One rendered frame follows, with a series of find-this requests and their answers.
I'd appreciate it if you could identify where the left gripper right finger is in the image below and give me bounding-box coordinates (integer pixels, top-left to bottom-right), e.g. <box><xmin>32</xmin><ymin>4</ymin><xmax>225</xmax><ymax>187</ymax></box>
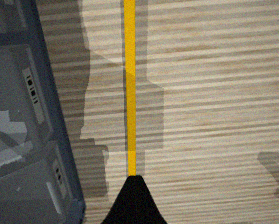
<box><xmin>134</xmin><ymin>175</ymin><xmax>168</xmax><ymax>224</ymax></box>

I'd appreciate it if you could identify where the yellow bar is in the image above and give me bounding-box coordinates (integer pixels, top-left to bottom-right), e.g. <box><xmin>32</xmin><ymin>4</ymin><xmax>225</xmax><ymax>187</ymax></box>
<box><xmin>124</xmin><ymin>0</ymin><xmax>136</xmax><ymax>176</ymax></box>

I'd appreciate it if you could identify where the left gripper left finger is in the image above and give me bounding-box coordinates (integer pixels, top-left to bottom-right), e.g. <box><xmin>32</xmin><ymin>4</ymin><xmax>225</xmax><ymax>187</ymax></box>
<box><xmin>101</xmin><ymin>175</ymin><xmax>135</xmax><ymax>224</ymax></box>

